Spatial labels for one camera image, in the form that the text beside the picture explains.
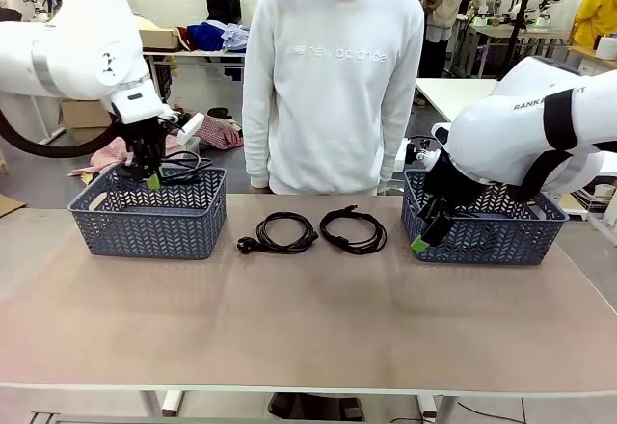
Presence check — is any black arm strap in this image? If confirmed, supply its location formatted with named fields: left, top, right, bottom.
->
left=517, top=88, right=587, bottom=204

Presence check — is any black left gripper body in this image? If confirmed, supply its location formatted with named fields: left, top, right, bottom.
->
left=114, top=113, right=169, bottom=161

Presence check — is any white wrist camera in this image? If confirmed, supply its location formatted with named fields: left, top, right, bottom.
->
left=160, top=111, right=206, bottom=146
left=403, top=135, right=443, bottom=168

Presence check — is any pink checked cloth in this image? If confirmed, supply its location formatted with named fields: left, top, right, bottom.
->
left=71, top=135, right=182, bottom=177

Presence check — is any blue cloth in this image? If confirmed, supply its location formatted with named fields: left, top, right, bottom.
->
left=186, top=19, right=230, bottom=53

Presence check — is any grey metal frame bar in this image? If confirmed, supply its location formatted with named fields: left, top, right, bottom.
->
left=29, top=410, right=272, bottom=424

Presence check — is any person in yellow jacket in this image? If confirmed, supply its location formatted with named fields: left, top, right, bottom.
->
left=573, top=0, right=617, bottom=47

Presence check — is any white clothes table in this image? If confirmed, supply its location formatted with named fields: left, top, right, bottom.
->
left=141, top=47, right=248, bottom=108

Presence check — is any white cabinet with wooden top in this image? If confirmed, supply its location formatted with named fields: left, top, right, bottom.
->
left=570, top=44, right=617, bottom=79

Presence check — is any black tripod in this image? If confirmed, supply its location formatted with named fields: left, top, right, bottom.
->
left=497, top=0, right=541, bottom=79

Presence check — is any large brown cardboard box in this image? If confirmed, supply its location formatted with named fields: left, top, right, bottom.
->
left=59, top=97, right=115, bottom=146

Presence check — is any white table leg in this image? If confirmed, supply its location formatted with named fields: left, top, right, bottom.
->
left=417, top=391, right=457, bottom=418
left=139, top=386, right=186, bottom=418

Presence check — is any blue-grey plastic basket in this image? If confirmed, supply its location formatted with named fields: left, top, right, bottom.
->
left=66, top=165, right=228, bottom=262
left=400, top=168, right=572, bottom=268

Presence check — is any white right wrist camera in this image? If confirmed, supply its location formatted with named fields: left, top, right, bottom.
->
left=403, top=135, right=443, bottom=168

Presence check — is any thick black arm hose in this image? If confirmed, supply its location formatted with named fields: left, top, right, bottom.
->
left=0, top=107, right=122, bottom=160

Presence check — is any person's right forearm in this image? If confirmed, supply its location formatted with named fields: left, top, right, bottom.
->
left=241, top=100, right=273, bottom=190

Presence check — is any person in beige coat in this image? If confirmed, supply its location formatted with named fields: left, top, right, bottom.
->
left=423, top=0, right=480, bottom=79

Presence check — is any red checked cloth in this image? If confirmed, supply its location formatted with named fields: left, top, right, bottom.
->
left=192, top=114, right=245, bottom=152

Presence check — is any white empty table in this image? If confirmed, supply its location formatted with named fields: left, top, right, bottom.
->
left=415, top=76, right=500, bottom=124

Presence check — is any black floor device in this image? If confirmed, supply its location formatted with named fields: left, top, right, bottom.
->
left=266, top=390, right=369, bottom=424

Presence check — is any maroon cloth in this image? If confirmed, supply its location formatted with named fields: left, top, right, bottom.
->
left=174, top=25, right=195, bottom=53

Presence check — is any person in white sweatshirt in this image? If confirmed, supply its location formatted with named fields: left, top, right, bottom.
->
left=241, top=0, right=427, bottom=198

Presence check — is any person's left forearm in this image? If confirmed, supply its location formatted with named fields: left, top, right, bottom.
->
left=374, top=100, right=417, bottom=196

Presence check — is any light blue shirt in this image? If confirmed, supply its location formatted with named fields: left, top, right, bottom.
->
left=222, top=22, right=253, bottom=53

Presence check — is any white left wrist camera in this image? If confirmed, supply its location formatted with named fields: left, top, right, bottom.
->
left=160, top=111, right=206, bottom=146

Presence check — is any grey robot table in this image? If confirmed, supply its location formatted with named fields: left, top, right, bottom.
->
left=467, top=23, right=573, bottom=79

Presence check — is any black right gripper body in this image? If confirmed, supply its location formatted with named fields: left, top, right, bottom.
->
left=422, top=155, right=484, bottom=209

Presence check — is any black power cable with plug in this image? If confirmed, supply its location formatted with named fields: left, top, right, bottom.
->
left=155, top=149, right=214, bottom=187
left=235, top=211, right=321, bottom=254

